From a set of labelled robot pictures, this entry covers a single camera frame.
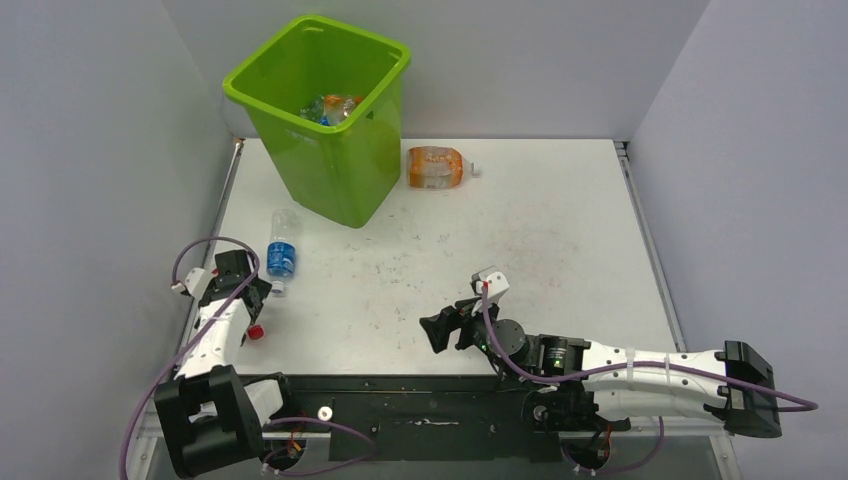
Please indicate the large orange label bottle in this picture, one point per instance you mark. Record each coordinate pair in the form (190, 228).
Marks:
(438, 168)

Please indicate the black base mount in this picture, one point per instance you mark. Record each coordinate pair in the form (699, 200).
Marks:
(435, 418)

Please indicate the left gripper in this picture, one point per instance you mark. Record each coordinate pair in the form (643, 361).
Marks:
(263, 291)

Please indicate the crushed orange label bottle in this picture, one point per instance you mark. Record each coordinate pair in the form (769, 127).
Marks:
(339, 107)

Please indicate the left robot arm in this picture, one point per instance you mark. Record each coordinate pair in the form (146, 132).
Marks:
(209, 416)

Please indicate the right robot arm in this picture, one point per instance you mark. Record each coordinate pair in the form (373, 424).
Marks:
(732, 386)

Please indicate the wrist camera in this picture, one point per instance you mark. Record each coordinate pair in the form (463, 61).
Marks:
(491, 282)
(195, 283)

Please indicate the crushed clear purple-label bottle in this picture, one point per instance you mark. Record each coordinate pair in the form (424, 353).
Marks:
(314, 110)

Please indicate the blue label clear bottle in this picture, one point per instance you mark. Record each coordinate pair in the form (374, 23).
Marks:
(281, 253)

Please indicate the red label Nongfu bottle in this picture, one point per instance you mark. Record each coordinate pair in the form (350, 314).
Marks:
(255, 332)

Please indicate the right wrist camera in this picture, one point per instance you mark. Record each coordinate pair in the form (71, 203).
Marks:
(491, 282)

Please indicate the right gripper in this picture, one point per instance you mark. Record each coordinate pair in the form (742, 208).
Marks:
(439, 326)

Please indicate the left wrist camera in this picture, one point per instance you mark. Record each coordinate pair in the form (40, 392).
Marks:
(195, 283)

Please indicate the green plastic bin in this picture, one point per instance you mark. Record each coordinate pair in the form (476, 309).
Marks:
(342, 172)

